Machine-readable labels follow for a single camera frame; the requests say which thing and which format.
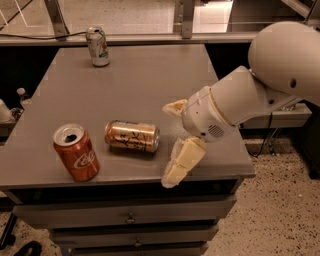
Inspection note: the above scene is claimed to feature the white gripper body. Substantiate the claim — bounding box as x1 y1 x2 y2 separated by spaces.
182 86 236 143

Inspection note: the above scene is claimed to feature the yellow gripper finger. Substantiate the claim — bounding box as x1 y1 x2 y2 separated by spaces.
161 136 206 188
162 99 187 117

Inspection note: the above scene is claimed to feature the orange soda can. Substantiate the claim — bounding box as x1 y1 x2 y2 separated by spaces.
104 120 160 153

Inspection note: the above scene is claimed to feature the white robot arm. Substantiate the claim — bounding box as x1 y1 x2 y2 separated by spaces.
161 22 320 188

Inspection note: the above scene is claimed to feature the white green soda can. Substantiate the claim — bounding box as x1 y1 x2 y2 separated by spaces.
85 27 110 67

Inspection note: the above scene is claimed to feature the red coke can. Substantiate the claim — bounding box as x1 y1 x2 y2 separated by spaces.
53 123 100 182

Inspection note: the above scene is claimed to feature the top drawer knob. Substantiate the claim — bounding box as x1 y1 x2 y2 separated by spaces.
125 213 136 224

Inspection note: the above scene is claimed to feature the drawer knob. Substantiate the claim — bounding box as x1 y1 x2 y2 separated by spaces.
125 213 136 224
133 237 142 247

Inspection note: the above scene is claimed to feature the grey drawer cabinet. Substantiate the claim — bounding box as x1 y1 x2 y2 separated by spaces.
0 45 254 256

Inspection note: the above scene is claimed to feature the black object on floor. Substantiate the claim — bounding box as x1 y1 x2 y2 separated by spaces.
14 241 42 256

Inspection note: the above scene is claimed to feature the black hanging cable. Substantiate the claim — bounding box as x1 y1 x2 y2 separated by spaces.
248 113 274 158

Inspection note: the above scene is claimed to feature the metal rail frame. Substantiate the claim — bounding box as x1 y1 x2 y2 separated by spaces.
0 0 320 47

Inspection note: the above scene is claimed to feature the black cable on rail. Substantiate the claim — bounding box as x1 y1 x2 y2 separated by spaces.
0 31 88 41

